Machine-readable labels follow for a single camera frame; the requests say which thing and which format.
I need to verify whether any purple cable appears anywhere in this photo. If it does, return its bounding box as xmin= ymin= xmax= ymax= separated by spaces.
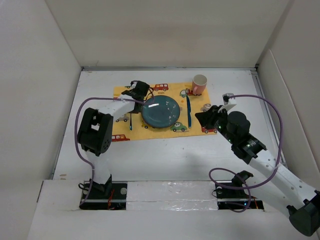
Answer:
xmin=208 ymin=93 xmax=284 ymax=213
xmin=74 ymin=96 xmax=146 ymax=208

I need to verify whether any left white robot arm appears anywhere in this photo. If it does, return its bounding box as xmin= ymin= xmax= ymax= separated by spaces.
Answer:
xmin=74 ymin=80 xmax=153 ymax=199

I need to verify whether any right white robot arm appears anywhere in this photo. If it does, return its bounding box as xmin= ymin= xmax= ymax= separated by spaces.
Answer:
xmin=195 ymin=105 xmax=320 ymax=237

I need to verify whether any yellow car print cloth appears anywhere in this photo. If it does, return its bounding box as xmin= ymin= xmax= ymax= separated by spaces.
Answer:
xmin=112 ymin=82 xmax=217 ymax=142

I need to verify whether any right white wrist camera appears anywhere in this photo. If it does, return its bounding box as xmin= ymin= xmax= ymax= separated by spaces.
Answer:
xmin=218 ymin=93 xmax=237 ymax=113

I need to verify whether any blue metal knife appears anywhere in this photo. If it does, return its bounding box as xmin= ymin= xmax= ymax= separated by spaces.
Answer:
xmin=186 ymin=95 xmax=192 ymax=129

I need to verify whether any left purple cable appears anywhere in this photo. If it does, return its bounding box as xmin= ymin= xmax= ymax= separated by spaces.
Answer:
xmin=74 ymin=96 xmax=146 ymax=208

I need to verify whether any teal ceramic plate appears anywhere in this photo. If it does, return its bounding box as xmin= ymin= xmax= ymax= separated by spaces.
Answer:
xmin=141 ymin=95 xmax=181 ymax=129

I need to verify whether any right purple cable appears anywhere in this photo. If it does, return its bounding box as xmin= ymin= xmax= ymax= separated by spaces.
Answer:
xmin=208 ymin=93 xmax=284 ymax=213

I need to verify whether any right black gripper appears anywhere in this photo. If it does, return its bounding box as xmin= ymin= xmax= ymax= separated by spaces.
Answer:
xmin=194 ymin=105 xmax=237 ymax=145

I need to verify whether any blue metal fork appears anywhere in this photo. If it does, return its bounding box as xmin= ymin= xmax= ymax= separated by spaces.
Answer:
xmin=129 ymin=113 xmax=133 ymax=131

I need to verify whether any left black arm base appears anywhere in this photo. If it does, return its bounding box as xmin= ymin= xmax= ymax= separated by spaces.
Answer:
xmin=78 ymin=181 xmax=128 ymax=211

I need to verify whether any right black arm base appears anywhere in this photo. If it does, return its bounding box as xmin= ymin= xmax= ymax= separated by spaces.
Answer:
xmin=211 ymin=170 xmax=265 ymax=212

